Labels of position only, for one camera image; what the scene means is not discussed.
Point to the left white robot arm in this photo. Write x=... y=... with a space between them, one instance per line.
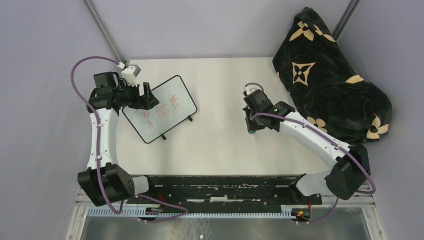
x=104 y=181

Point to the left aluminium corner post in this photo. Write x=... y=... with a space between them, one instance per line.
x=104 y=30

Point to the blue-grey cable duct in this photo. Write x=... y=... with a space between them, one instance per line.
x=145 y=212

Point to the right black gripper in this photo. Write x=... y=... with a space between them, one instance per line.
x=251 y=126

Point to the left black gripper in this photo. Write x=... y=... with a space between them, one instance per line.
x=148 y=101

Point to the right aluminium corner post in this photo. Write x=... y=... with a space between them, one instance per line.
x=345 y=18

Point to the small black-framed whiteboard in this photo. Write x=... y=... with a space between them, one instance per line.
x=175 y=106

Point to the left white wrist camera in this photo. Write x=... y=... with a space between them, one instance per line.
x=130 y=74

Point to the aluminium corner post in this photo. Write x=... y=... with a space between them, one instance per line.
x=104 y=30
x=345 y=18

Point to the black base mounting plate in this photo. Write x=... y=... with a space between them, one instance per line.
x=238 y=194

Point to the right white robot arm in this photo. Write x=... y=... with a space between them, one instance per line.
x=348 y=165

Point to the black floral blanket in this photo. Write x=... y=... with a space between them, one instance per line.
x=325 y=89

